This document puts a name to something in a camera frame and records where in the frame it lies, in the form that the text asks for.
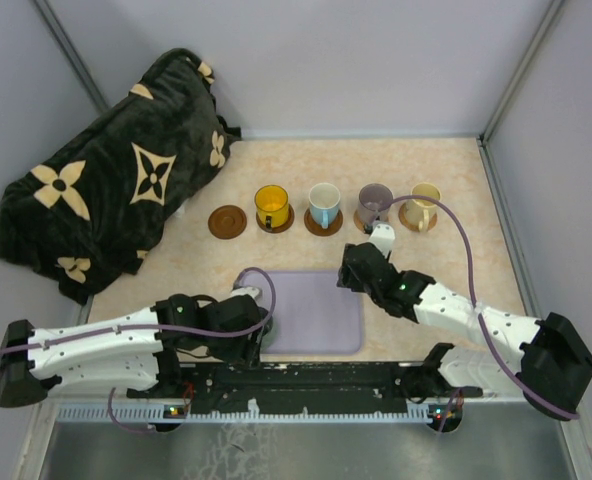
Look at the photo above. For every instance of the purple transparent mug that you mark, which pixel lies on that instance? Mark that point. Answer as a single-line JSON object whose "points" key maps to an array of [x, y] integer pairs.
{"points": [[374, 202]]}

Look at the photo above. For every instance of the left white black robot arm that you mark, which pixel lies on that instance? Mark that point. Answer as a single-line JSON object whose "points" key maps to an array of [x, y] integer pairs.
{"points": [[136, 353]]}

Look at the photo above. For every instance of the yellow transparent mug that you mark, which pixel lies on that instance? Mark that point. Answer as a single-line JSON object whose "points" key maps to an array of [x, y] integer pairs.
{"points": [[272, 204]]}

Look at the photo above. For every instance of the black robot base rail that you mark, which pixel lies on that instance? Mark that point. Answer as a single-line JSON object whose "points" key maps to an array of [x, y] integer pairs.
{"points": [[294, 388]]}

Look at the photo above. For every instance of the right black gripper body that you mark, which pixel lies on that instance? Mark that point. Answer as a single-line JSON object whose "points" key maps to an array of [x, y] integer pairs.
{"points": [[347, 279]]}

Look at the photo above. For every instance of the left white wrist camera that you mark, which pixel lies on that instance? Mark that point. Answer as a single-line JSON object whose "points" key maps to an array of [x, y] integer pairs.
{"points": [[243, 290]]}

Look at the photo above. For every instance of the grey ceramic mug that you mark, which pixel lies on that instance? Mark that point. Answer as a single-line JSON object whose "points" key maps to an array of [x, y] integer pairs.
{"points": [[269, 334]]}

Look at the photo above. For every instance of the white mug blue handle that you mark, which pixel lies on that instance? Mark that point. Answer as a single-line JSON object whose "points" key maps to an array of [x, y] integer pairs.
{"points": [[324, 200]]}

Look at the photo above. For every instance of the lavender plastic tray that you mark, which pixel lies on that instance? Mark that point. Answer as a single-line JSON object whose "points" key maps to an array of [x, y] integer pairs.
{"points": [[314, 316]]}

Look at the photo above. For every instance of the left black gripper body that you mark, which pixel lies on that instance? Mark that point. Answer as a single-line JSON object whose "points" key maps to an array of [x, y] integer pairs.
{"points": [[236, 349]]}

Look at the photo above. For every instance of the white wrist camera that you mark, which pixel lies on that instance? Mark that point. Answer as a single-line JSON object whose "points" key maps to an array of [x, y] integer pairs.
{"points": [[243, 290], [382, 237]]}

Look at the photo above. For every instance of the cream yellow ceramic mug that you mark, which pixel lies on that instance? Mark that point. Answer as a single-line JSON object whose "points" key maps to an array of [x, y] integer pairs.
{"points": [[421, 208]]}

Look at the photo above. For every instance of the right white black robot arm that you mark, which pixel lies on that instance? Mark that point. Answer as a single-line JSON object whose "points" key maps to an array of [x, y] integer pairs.
{"points": [[545, 358]]}

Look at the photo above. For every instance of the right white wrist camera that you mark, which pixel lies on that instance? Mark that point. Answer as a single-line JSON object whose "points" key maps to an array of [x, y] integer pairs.
{"points": [[382, 237]]}

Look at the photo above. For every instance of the black floral plush blanket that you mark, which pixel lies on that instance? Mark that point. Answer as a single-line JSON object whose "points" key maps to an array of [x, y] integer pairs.
{"points": [[93, 211]]}

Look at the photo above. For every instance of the dark brown wooden coaster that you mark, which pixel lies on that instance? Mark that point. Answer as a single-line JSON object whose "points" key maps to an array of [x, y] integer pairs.
{"points": [[227, 222]]}

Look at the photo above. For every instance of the light woven rattan coaster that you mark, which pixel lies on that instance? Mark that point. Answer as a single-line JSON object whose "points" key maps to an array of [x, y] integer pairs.
{"points": [[360, 222]]}

